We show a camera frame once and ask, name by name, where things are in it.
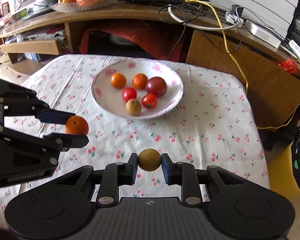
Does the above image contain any yellow network cable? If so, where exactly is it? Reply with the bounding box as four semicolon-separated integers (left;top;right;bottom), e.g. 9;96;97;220
144;0;297;130

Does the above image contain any small orange mandarin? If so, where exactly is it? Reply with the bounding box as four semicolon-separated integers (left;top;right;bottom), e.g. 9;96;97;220
110;73;127;89
65;115;89;135
132;73;148;90

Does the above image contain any glass fruit dish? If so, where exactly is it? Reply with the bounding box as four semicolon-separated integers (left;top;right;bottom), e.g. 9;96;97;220
51;0;118;13

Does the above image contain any white floral ceramic bowl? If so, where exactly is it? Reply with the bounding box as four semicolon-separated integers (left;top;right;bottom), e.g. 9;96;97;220
91;59;184;120

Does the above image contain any wooden tv cabinet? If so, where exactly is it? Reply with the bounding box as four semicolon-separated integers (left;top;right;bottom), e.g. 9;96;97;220
0;2;300;127

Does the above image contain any white power strip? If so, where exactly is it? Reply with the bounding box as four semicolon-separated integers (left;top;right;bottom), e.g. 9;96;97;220
225;11;283;49

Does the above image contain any black power adapter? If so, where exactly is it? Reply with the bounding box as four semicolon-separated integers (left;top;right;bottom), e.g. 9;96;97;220
230;4;244;17

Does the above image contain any red crumpled wrapper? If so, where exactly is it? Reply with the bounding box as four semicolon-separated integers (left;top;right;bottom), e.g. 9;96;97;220
278;59;299;75

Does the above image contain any brown longan fruit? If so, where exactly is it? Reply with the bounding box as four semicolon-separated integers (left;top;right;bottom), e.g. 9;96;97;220
138;148;161;172
126;99;142;116

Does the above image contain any black power cable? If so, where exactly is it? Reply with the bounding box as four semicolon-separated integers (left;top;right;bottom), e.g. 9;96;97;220
157;0;243;62

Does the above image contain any small red tomato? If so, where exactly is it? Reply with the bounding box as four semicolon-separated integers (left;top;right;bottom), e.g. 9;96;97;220
121;87;137;102
142;93;158;109

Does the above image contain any dark red large tomato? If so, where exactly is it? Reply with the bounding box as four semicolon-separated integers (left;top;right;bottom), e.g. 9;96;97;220
145;77;167;98

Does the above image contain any white label box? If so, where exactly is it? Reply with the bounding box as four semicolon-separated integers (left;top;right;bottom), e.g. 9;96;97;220
288;40;300;60

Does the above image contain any yellow trash bin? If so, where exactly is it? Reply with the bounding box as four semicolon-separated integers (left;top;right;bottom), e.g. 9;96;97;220
267;143;300;199

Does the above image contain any red plastic bag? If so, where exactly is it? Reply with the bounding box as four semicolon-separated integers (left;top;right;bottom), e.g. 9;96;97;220
79;19;186;62

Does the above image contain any white thick cable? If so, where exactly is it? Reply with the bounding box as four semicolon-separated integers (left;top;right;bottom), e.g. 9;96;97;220
167;4;244;32

